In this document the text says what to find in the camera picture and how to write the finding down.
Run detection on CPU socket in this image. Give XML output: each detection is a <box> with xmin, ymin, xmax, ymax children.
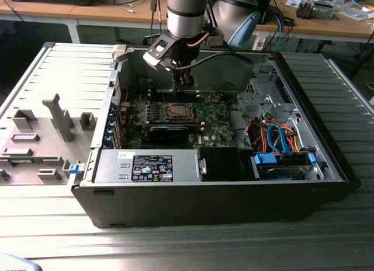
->
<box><xmin>165</xmin><ymin>102</ymin><xmax>196</xmax><ymax>122</ymax></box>

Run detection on black RAM slots bank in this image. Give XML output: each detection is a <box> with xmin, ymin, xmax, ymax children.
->
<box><xmin>147</xmin><ymin>89</ymin><xmax>202</xmax><ymax>104</ymax></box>

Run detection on beige case latch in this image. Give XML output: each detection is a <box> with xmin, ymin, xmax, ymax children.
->
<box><xmin>112</xmin><ymin>44</ymin><xmax>128</xmax><ymax>64</ymax></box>

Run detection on green motherboard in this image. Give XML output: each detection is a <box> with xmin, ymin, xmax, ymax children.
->
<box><xmin>125</xmin><ymin>91</ymin><xmax>237</xmax><ymax>151</ymax></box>

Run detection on black graphics card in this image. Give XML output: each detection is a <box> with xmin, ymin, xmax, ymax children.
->
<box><xmin>147</xmin><ymin>123</ymin><xmax>203</xmax><ymax>145</ymax></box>

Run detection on silver metal drive cage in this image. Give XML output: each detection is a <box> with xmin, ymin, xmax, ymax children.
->
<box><xmin>236</xmin><ymin>62</ymin><xmax>295</xmax><ymax>120</ymax></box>

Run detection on black upright box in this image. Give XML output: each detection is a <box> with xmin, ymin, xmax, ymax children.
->
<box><xmin>257</xmin><ymin>0</ymin><xmax>273</xmax><ymax>25</ymax></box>

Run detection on wooden desk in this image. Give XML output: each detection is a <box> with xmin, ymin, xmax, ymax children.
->
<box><xmin>0</xmin><ymin>0</ymin><xmax>374</xmax><ymax>44</ymax></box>

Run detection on brown finned heatsink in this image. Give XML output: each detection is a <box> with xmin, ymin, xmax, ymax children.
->
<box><xmin>296</xmin><ymin>0</ymin><xmax>316</xmax><ymax>20</ymax></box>

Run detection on silver power supply unit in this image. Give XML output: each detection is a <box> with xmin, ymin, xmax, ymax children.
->
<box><xmin>92</xmin><ymin>149</ymin><xmax>202</xmax><ymax>183</ymax></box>

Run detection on grey metal drive unit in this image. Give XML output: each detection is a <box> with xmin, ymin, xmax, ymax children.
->
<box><xmin>312</xmin><ymin>2</ymin><xmax>336</xmax><ymax>20</ymax></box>

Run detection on hard disk in blue carrier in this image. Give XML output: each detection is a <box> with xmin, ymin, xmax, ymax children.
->
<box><xmin>251</xmin><ymin>152</ymin><xmax>318</xmax><ymax>181</ymax></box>

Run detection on black open PC case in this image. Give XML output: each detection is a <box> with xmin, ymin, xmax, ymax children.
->
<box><xmin>71</xmin><ymin>44</ymin><xmax>362</xmax><ymax>229</ymax></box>

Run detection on blue plastic clip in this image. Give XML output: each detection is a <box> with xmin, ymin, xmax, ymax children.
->
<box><xmin>68</xmin><ymin>162</ymin><xmax>84</xmax><ymax>175</ymax></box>

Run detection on grey parts rack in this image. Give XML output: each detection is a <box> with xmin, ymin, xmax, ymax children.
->
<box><xmin>0</xmin><ymin>92</ymin><xmax>99</xmax><ymax>186</ymax></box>

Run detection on clear plastic bag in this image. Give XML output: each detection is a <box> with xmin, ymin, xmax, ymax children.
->
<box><xmin>338</xmin><ymin>6</ymin><xmax>374</xmax><ymax>22</ymax></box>

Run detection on pale grey rounded device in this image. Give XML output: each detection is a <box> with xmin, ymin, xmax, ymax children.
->
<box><xmin>0</xmin><ymin>252</ymin><xmax>41</xmax><ymax>271</ymax></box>

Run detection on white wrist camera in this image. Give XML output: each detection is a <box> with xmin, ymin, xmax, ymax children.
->
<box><xmin>142</xmin><ymin>37</ymin><xmax>176</xmax><ymax>72</ymax></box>

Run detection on black camera cable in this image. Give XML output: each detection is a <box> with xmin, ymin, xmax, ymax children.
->
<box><xmin>174</xmin><ymin>51</ymin><xmax>254</xmax><ymax>70</ymax></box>

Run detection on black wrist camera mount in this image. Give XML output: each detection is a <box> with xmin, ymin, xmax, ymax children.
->
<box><xmin>203</xmin><ymin>23</ymin><xmax>226</xmax><ymax>48</ymax></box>

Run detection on blue cable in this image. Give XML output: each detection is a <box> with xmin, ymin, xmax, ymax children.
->
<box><xmin>273</xmin><ymin>13</ymin><xmax>290</xmax><ymax>50</ymax></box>

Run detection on expansion slot bracket row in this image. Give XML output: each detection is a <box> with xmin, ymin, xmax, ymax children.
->
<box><xmin>102</xmin><ymin>78</ymin><xmax>131</xmax><ymax>151</ymax></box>

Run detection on red orange thin wires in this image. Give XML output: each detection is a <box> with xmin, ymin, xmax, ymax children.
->
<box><xmin>250</xmin><ymin>123</ymin><xmax>268</xmax><ymax>152</ymax></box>

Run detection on blue flat wire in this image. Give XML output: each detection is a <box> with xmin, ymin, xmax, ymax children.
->
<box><xmin>266</xmin><ymin>123</ymin><xmax>293</xmax><ymax>157</ymax></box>

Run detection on orange yellow wire bundle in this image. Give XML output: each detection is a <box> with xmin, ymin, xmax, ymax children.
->
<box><xmin>285</xmin><ymin>124</ymin><xmax>302</xmax><ymax>154</ymax></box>

